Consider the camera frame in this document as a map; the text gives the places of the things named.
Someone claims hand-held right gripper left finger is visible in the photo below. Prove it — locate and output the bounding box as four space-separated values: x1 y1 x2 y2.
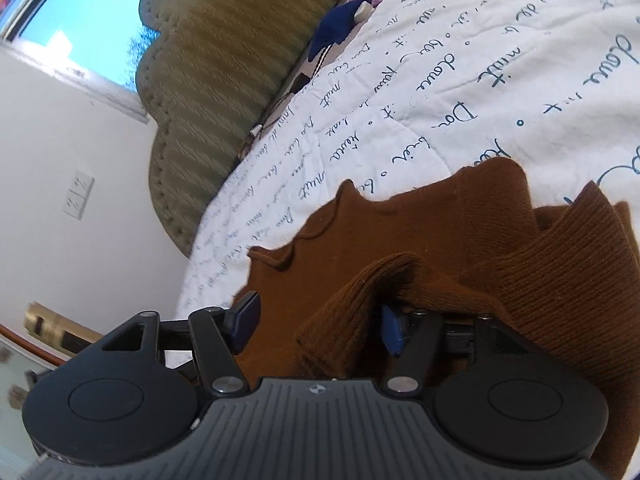
92 291 263 399

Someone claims white script-printed quilt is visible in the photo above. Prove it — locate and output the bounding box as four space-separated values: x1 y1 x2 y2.
174 0 640 322

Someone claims white charger with cable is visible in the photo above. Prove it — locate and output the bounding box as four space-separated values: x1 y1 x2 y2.
239 57 323 157

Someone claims olive striped padded headboard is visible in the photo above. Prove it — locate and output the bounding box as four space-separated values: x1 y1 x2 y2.
136 0 373 259

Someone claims window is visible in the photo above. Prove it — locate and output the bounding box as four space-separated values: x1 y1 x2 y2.
0 0 167 123

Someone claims brown knit sweater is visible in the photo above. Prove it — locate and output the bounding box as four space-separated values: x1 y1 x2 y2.
234 156 640 480

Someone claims dark blue cloth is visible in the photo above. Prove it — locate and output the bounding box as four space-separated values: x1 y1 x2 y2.
306 0 370 62

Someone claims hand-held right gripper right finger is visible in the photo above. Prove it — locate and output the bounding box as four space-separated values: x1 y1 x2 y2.
377 302 532 401

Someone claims wooden furniture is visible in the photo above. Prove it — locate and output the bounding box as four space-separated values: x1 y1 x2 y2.
0 301 101 480

